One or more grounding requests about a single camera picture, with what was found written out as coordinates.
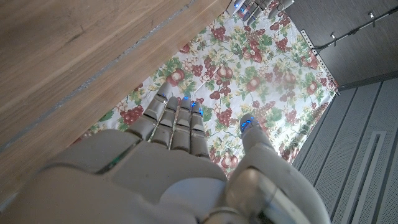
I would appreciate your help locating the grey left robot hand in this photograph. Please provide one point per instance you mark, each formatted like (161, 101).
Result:
(255, 7)

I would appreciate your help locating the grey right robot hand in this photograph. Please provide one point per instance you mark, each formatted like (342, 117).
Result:
(140, 180)

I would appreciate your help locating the floral fruit print backdrop cloth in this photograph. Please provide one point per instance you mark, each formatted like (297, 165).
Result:
(248, 62)

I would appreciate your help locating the perforated metal strip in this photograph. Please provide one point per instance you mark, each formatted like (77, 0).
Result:
(320, 60)

